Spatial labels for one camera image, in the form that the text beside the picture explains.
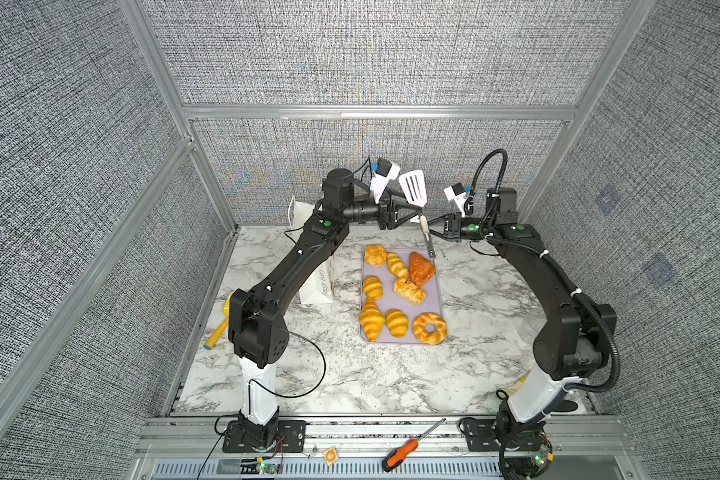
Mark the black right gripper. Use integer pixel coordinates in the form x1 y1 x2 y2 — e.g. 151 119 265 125
421 215 495 243

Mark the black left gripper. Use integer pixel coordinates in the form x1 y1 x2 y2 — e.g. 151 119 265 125
340 191 419 234

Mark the braided yellow pastry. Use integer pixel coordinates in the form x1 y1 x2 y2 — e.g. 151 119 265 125
393 278 427 306

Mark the white printed paper bag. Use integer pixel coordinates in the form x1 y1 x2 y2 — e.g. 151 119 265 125
287 196 334 305

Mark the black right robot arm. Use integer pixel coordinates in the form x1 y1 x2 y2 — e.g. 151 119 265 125
429 183 621 425

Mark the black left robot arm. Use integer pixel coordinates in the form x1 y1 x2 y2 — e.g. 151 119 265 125
228 164 427 429

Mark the dark orange triangular pastry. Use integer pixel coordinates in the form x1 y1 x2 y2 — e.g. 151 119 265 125
408 252 436 287

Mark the small striped croissant upper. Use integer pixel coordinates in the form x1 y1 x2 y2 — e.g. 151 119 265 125
386 252 409 280

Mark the lilac plastic tray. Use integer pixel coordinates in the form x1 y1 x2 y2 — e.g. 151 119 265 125
359 248 446 346

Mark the small round striped roll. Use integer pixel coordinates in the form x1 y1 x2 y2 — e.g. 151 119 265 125
362 276 384 301

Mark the striped croissant lower middle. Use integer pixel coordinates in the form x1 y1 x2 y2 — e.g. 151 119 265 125
385 309 409 338

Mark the long striped croissant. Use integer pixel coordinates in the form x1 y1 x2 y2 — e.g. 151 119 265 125
359 298 385 342

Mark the yellow plastic tool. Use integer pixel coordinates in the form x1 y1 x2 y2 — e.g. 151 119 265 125
203 293 233 350

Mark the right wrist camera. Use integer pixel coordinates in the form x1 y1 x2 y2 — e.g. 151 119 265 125
444 183 471 218

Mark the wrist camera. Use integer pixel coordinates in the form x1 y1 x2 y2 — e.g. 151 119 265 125
444 183 471 218
369 158 400 204

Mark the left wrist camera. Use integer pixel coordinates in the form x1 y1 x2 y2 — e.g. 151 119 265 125
369 158 400 204

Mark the ring shaped bread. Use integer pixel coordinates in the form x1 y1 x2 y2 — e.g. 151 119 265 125
413 313 448 345

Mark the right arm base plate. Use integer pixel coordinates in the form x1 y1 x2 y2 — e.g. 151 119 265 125
457 416 549 453

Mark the orange handled screwdriver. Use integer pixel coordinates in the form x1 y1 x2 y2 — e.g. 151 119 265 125
381 418 446 473

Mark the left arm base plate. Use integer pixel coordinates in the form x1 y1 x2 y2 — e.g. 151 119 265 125
222 418 307 455

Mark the aluminium front rail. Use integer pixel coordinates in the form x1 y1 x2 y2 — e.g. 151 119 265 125
125 414 649 479

